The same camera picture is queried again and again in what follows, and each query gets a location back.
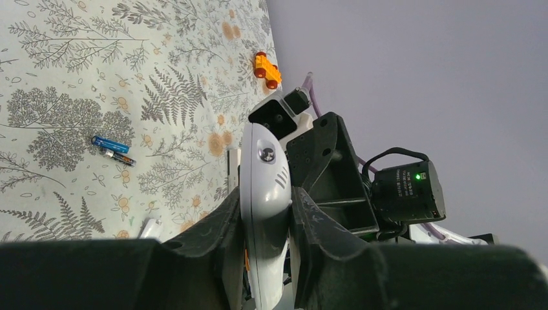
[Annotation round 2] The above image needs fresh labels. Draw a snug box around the white battery cover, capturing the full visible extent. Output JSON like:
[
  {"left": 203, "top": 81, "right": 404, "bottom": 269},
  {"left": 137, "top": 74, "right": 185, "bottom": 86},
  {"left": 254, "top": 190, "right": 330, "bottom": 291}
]
[{"left": 139, "top": 218, "right": 163, "bottom": 240}]

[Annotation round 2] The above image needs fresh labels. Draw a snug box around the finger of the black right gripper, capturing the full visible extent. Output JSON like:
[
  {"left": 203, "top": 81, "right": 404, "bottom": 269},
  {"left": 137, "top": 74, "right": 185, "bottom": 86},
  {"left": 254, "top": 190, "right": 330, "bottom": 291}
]
[{"left": 286, "top": 112, "right": 374, "bottom": 236}]

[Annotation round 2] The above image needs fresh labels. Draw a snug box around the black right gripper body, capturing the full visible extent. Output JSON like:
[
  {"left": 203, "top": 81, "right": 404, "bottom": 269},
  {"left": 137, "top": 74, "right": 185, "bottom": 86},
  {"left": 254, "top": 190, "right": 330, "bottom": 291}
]
[{"left": 361, "top": 172, "right": 407, "bottom": 242}]

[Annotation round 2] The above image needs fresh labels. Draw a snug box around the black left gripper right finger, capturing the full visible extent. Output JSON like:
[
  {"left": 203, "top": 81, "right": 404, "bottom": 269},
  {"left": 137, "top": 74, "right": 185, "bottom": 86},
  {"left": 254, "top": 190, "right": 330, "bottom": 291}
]
[{"left": 291, "top": 187, "right": 547, "bottom": 309}]

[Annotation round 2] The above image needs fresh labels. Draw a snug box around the yellow toy car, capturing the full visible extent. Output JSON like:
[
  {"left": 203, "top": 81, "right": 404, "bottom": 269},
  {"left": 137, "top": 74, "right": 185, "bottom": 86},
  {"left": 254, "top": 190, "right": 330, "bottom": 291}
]
[{"left": 253, "top": 52, "right": 282, "bottom": 90}]

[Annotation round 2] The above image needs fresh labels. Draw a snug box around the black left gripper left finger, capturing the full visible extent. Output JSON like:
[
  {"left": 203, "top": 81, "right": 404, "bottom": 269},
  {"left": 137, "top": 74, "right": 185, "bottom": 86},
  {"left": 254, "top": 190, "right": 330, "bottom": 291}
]
[{"left": 1, "top": 189, "right": 244, "bottom": 309}]

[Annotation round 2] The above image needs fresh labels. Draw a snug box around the white air conditioner remote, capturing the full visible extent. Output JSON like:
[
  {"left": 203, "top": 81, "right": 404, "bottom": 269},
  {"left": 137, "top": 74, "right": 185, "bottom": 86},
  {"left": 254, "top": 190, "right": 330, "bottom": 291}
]
[{"left": 239, "top": 123, "right": 291, "bottom": 309}]

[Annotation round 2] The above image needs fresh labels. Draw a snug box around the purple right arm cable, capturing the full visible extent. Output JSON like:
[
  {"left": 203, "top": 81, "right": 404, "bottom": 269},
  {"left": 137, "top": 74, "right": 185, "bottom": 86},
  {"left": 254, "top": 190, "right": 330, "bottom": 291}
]
[{"left": 301, "top": 72, "right": 448, "bottom": 243}]

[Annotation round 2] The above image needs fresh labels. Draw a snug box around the floral patterned table mat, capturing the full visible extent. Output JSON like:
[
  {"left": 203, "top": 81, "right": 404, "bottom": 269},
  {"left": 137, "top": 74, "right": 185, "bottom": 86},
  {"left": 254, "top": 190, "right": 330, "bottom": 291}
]
[{"left": 1, "top": 1, "right": 276, "bottom": 243}]

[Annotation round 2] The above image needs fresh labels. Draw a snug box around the blue battery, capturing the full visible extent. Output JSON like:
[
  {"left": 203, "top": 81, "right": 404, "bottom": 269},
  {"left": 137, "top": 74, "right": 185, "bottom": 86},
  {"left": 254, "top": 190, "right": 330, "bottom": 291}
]
[{"left": 91, "top": 136, "right": 129, "bottom": 154}]

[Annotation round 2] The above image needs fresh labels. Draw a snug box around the long white rectangular remote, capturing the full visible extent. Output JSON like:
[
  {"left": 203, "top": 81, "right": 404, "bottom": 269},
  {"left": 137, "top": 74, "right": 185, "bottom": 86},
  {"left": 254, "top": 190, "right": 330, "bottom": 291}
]
[{"left": 227, "top": 149, "right": 241, "bottom": 193}]

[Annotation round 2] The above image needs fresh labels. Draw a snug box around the small black battery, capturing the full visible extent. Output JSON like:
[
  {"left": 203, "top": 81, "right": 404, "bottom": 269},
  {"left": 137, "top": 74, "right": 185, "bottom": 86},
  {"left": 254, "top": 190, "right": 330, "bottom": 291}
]
[{"left": 101, "top": 149, "right": 136, "bottom": 167}]

